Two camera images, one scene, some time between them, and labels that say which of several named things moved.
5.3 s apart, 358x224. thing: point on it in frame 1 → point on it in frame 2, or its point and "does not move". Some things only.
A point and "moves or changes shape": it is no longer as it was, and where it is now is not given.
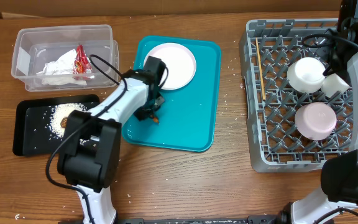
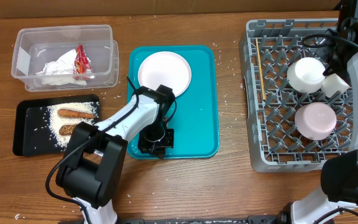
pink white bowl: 315,121 does not move
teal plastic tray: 189,119 moves or changes shape
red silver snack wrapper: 82,69 does not move
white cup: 332,84 does not move
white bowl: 306,74 does not move
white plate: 180,61 moves or changes shape
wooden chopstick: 260,69 does not move
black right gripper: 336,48 does not move
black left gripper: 141,114 → 168,143
